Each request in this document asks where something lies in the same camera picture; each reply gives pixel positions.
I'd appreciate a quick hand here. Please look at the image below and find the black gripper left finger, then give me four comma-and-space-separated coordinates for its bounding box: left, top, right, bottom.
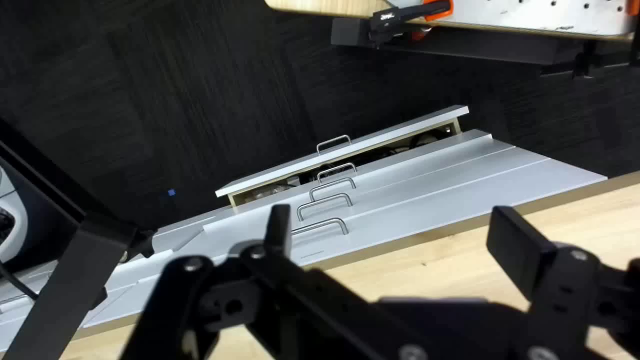
118, 203, 402, 360

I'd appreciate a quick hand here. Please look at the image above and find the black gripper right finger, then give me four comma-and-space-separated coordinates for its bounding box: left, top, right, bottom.
486, 205, 640, 360

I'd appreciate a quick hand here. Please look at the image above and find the white drawer front panel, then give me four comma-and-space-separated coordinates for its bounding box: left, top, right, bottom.
213, 104, 472, 201

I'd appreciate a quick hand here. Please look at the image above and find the black metal stand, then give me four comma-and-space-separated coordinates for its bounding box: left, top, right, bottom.
0, 119, 151, 360

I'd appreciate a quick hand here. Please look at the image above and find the white drawer cabinet under table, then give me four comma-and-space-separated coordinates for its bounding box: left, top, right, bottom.
0, 128, 609, 353

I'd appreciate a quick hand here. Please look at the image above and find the orange black bar clamp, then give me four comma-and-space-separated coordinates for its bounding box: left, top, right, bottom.
363, 0, 456, 47

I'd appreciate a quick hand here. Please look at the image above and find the metal drawer handle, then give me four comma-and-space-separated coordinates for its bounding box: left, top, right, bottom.
289, 217, 349, 239
316, 164, 360, 187
314, 132, 354, 152
296, 191, 355, 222

